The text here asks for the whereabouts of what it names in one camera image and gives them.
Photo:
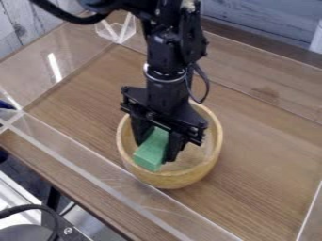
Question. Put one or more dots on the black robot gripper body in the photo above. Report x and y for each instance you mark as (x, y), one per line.
(161, 102)

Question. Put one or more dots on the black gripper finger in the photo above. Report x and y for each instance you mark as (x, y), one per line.
(175, 145)
(141, 129)

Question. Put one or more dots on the green rectangular block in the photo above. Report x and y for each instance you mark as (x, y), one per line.
(149, 153)

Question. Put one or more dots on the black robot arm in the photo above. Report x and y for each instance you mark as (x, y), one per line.
(172, 31)

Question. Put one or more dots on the brown wooden bowl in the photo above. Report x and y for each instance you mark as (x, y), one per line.
(195, 161)

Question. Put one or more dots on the clear acrylic tray enclosure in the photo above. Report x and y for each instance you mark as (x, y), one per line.
(261, 193)

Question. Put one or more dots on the black metal bracket with screw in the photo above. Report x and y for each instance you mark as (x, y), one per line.
(66, 232)

